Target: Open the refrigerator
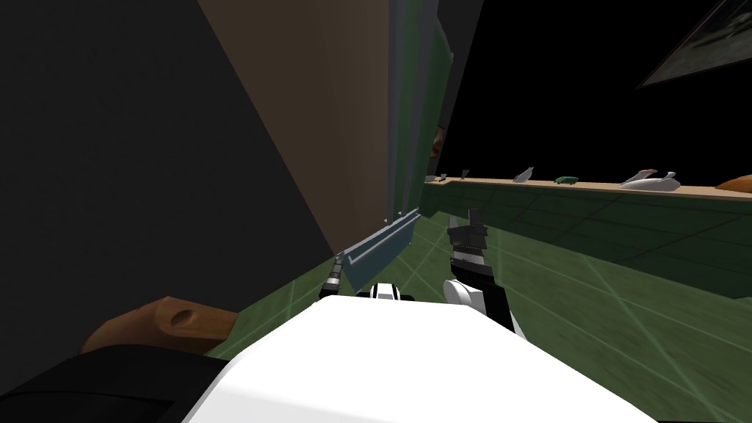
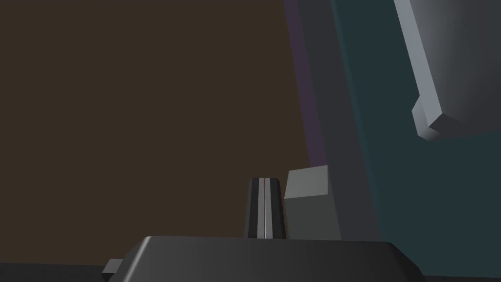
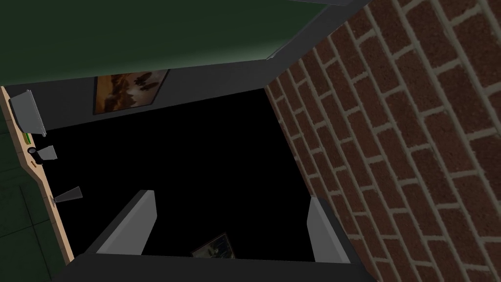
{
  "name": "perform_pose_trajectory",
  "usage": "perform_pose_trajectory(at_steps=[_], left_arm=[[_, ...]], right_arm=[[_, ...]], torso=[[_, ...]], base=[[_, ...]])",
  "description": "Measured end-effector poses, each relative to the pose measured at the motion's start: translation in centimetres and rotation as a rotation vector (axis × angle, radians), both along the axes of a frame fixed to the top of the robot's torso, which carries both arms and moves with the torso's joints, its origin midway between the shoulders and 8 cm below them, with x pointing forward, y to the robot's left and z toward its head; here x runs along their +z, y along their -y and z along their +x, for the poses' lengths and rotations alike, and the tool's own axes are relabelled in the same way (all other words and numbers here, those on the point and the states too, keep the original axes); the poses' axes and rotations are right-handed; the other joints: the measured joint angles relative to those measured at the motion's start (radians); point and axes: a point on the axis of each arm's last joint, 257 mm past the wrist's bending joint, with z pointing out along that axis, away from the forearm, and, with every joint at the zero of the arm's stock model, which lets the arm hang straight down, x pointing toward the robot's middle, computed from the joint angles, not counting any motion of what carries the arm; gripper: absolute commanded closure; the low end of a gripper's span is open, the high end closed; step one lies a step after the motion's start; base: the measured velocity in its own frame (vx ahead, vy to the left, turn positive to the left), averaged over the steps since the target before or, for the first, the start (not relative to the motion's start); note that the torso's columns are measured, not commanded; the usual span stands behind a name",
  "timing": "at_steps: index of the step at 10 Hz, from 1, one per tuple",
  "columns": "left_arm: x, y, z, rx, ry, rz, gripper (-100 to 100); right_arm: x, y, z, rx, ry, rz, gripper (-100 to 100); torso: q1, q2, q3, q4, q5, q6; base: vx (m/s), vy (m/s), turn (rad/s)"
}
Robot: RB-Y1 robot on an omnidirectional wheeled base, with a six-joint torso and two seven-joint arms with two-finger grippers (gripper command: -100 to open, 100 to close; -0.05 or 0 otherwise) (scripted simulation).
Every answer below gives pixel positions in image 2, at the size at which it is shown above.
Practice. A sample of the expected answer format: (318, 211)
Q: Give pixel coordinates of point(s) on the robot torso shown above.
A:
(458, 58)

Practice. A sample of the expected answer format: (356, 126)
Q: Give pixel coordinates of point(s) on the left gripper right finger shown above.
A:
(274, 213)

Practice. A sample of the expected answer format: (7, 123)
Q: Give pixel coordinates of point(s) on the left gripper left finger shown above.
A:
(255, 211)

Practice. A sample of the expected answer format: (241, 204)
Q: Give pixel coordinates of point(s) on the grey box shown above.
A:
(309, 207)

